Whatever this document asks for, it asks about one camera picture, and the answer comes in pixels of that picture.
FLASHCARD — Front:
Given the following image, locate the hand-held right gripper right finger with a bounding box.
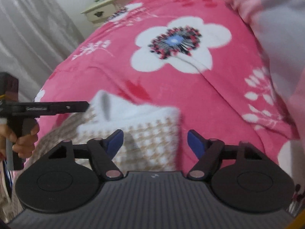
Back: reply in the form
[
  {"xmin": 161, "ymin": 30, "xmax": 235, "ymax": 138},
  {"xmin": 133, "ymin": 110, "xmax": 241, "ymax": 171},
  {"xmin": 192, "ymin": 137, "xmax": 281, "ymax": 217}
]
[{"xmin": 186, "ymin": 129, "xmax": 262, "ymax": 180}]

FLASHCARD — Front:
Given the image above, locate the pink grey patchwork quilt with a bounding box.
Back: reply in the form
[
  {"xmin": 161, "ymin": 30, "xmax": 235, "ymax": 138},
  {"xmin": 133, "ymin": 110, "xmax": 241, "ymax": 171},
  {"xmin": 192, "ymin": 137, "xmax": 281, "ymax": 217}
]
[{"xmin": 218, "ymin": 0, "xmax": 305, "ymax": 140}]

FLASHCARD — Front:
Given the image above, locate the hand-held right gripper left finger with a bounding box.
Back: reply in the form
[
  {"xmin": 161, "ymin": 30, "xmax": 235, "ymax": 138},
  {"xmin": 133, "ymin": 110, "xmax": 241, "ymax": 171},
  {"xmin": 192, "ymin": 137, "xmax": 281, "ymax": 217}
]
[{"xmin": 48, "ymin": 129, "xmax": 124, "ymax": 180}]

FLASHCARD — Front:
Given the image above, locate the cream nightstand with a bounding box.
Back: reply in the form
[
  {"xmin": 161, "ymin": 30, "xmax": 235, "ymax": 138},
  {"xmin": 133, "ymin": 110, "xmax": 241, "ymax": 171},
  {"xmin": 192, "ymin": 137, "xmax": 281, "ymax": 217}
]
[{"xmin": 80, "ymin": 0, "xmax": 150, "ymax": 29}]

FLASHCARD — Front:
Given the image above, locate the beige white houndstooth coat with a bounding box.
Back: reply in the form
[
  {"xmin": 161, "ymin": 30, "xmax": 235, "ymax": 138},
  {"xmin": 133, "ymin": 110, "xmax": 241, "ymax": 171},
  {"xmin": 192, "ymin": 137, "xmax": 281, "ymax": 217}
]
[{"xmin": 33, "ymin": 90, "xmax": 183, "ymax": 172}]

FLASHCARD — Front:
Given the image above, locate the person's left hand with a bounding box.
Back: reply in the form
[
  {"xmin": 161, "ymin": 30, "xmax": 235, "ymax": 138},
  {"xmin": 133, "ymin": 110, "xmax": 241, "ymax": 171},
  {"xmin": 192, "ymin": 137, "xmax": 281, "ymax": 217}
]
[{"xmin": 0, "ymin": 123, "xmax": 40, "ymax": 160}]

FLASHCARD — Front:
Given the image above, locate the pink floral blanket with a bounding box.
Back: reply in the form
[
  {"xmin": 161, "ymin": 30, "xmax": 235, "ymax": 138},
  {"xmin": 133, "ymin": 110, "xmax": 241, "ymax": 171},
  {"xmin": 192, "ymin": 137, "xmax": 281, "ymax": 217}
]
[{"xmin": 33, "ymin": 0, "xmax": 305, "ymax": 220}]

